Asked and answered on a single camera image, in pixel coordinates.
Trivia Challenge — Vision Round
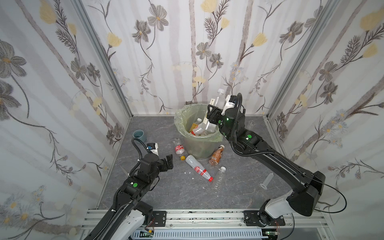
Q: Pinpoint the red label yellow cap bottle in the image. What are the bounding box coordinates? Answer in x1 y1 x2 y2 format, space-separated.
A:
174 138 186 161

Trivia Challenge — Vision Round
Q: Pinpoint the frosted clear square bottle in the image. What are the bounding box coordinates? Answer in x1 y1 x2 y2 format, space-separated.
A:
203 89 226 135

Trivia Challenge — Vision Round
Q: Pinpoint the clear bottle red cap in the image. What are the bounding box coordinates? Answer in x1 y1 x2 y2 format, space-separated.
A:
191 123 207 136
185 155 214 182

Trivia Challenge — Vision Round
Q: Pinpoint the yellow red label tea bottle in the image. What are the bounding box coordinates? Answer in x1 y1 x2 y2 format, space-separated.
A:
189 118 203 133

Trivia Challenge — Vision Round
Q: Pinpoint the orange brown coffee bottle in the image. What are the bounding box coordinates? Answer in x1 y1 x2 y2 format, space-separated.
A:
209 145 225 166

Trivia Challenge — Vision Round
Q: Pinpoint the clear crushed water bottle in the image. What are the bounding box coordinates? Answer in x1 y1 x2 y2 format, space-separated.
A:
212 167 227 193

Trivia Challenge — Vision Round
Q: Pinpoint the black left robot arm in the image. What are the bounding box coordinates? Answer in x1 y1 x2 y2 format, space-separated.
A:
86 138 174 240

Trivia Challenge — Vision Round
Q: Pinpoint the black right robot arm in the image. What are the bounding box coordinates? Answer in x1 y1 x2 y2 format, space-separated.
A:
207 94 326 228

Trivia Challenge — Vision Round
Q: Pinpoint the green plastic bin liner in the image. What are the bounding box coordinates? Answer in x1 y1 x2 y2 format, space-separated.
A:
174 104 223 143

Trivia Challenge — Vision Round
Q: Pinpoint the green mesh waste bin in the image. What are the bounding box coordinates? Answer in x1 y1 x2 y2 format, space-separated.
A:
181 134 221 159

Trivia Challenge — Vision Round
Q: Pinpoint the clear plastic measuring cup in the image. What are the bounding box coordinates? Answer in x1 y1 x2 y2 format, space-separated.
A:
247 121 256 131

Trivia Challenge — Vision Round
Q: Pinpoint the teal ceramic cup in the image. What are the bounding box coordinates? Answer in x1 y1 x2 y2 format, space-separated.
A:
133 130 147 143

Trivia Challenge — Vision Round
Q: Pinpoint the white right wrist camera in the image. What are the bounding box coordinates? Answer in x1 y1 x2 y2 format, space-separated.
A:
222 95 238 116

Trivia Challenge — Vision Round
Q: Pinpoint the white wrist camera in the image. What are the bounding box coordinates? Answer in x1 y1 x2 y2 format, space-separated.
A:
222 95 238 116
147 143 159 156

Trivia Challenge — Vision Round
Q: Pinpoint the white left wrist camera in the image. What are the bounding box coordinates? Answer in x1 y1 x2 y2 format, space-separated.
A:
147 143 159 156

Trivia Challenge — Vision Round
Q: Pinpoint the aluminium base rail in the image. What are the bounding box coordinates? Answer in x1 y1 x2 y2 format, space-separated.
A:
80 208 331 240

